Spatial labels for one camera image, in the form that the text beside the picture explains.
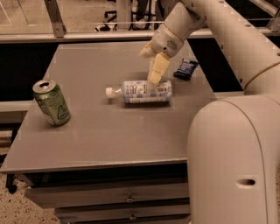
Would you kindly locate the clear blue-label plastic bottle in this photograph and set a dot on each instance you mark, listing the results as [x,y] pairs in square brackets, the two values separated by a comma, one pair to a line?
[141,91]

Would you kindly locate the grey drawer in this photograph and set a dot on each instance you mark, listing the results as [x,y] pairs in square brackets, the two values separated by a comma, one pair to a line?
[128,213]
[90,195]

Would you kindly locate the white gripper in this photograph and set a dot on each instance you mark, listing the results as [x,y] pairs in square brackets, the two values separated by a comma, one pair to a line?
[164,41]

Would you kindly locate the grey drawer cabinet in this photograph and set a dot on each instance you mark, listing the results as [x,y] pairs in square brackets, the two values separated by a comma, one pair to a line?
[108,142]

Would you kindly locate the grey metal railing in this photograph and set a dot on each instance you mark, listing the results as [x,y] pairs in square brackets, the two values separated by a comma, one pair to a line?
[30,23]

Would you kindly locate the blue snack bar wrapper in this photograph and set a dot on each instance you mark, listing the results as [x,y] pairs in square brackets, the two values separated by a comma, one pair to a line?
[186,69]

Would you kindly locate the green soda can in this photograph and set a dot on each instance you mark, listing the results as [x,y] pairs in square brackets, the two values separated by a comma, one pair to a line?
[51,101]

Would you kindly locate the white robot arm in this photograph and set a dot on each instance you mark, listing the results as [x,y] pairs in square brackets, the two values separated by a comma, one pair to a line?
[233,146]

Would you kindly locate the grey top drawer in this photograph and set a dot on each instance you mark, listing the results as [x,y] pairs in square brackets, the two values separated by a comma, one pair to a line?
[90,195]

